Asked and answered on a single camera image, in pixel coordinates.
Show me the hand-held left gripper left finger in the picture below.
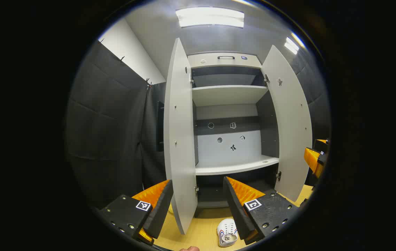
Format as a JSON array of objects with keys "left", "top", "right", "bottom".
[{"left": 99, "top": 180, "right": 174, "bottom": 246}]

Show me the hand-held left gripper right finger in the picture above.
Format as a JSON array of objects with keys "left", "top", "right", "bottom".
[{"left": 223, "top": 176, "right": 301, "bottom": 245}]

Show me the white shoe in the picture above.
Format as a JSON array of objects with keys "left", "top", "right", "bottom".
[{"left": 217, "top": 219, "right": 238, "bottom": 247}]

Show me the grey shoe cabinet door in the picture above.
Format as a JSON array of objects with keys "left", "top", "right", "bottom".
[
  {"left": 261, "top": 45, "right": 313, "bottom": 202},
  {"left": 163, "top": 38, "right": 198, "bottom": 235}
]

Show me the grey shoe cabinet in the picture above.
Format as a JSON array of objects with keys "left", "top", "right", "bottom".
[{"left": 186, "top": 52, "right": 282, "bottom": 218}]

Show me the black backdrop cloth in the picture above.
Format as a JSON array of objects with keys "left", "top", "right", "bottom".
[{"left": 66, "top": 40, "right": 331, "bottom": 210}]

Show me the small ceiling light panel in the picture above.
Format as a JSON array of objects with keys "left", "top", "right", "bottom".
[{"left": 284, "top": 33, "right": 304, "bottom": 55}]

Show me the large ceiling light panel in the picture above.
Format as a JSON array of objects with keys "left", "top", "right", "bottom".
[{"left": 176, "top": 7, "right": 244, "bottom": 28}]

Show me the black door handle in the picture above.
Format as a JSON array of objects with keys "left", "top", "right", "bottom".
[{"left": 156, "top": 101, "right": 165, "bottom": 152}]

